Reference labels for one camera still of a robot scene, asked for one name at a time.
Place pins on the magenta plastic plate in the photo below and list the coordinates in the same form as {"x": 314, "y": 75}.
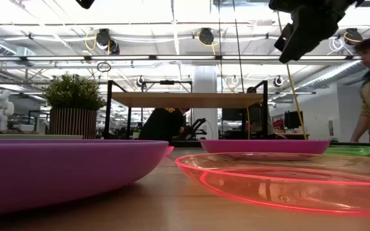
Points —
{"x": 265, "y": 146}

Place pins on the green plant in striped pot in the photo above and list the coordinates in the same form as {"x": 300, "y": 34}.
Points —
{"x": 72, "y": 96}

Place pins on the white round column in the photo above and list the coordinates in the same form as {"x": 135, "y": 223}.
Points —
{"x": 206, "y": 78}

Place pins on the transparent pink plastic plate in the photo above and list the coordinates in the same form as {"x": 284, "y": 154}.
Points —
{"x": 170, "y": 150}

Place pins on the red object on desk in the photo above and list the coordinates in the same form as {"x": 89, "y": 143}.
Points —
{"x": 277, "y": 123}

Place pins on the white robot figurine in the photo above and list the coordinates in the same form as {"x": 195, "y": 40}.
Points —
{"x": 0, "y": 109}

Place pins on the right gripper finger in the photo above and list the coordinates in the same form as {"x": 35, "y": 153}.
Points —
{"x": 300, "y": 48}
{"x": 284, "y": 38}

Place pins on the purple plastic plate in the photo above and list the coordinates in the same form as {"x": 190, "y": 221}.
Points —
{"x": 59, "y": 173}

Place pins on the wooden shelf black metal frame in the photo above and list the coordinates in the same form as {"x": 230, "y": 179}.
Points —
{"x": 188, "y": 100}

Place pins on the long ceiling light strip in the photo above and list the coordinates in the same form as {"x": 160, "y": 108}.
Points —
{"x": 75, "y": 58}

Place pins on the pale green plastic plate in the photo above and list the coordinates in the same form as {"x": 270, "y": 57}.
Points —
{"x": 27, "y": 136}

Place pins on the transparent red plastic plate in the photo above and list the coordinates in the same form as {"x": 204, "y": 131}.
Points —
{"x": 300, "y": 195}

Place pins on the small black ceiling reel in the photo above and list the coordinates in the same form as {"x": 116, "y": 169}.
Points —
{"x": 278, "y": 81}
{"x": 140, "y": 81}

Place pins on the black angled stand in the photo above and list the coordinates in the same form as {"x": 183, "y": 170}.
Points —
{"x": 192, "y": 133}

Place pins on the black computer monitor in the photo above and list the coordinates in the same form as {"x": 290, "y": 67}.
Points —
{"x": 233, "y": 115}
{"x": 292, "y": 119}

